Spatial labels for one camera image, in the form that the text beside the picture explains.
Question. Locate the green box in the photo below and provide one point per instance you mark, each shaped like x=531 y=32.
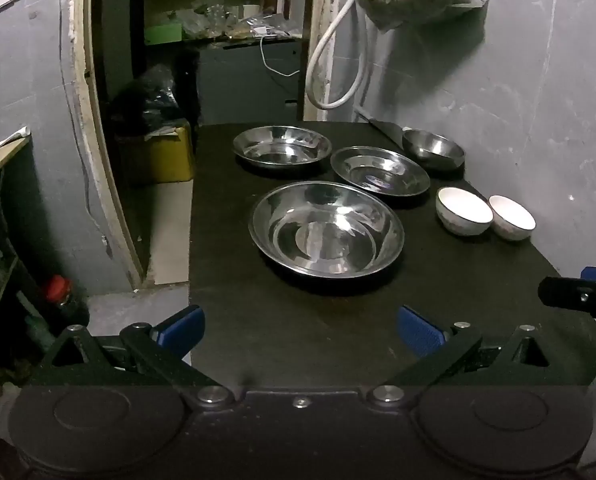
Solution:
x=162 y=34

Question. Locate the white ceramic bowl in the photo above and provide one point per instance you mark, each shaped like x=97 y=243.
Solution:
x=513 y=215
x=463 y=207

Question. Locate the red cap bottle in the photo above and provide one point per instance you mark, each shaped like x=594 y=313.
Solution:
x=60 y=295

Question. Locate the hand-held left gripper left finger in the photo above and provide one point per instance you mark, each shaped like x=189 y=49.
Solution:
x=180 y=332

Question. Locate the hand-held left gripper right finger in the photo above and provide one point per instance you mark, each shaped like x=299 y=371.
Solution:
x=420 y=332

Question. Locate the small steel bowl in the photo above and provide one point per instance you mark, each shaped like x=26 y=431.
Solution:
x=433 y=147

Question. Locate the wooden counter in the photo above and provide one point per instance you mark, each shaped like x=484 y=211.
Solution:
x=2 y=152

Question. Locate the steel plate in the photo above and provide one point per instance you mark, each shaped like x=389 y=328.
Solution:
x=378 y=170
x=278 y=145

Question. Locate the yellow plastic container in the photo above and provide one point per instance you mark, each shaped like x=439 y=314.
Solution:
x=162 y=155

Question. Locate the grey cabinet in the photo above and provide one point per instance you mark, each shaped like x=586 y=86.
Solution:
x=243 y=85

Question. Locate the large steel basin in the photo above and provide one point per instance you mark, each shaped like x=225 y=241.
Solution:
x=328 y=230

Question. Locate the black plastic bag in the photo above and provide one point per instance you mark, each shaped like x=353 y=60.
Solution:
x=142 y=100

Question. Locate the cluttered wooden shelf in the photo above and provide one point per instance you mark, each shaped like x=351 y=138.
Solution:
x=217 y=10

